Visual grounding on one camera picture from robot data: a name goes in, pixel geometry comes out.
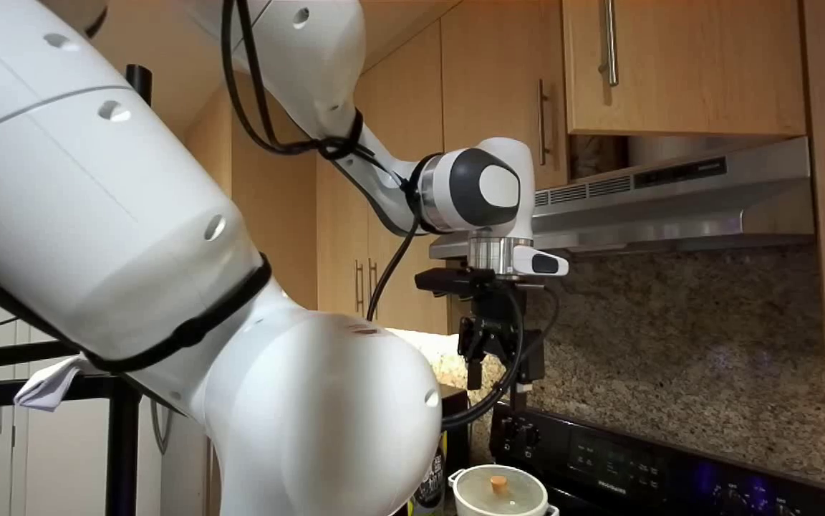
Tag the wooden cupboard door with handle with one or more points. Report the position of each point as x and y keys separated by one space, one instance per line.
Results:
x=684 y=68

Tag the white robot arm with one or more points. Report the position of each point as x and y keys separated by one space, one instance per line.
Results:
x=121 y=245

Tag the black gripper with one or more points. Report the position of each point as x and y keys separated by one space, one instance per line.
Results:
x=493 y=325

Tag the open wooden cupboard door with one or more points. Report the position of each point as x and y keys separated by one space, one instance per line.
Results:
x=502 y=75

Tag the stainless steel range hood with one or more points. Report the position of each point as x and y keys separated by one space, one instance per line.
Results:
x=761 y=193

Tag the tall wooden wall cabinets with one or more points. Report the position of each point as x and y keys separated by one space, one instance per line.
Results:
x=290 y=91

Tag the white paper tag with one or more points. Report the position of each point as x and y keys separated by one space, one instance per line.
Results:
x=46 y=388

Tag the black stove control panel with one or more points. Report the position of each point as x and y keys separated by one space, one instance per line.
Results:
x=592 y=472

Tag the white pot with lid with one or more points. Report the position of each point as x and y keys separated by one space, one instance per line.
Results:
x=499 y=493

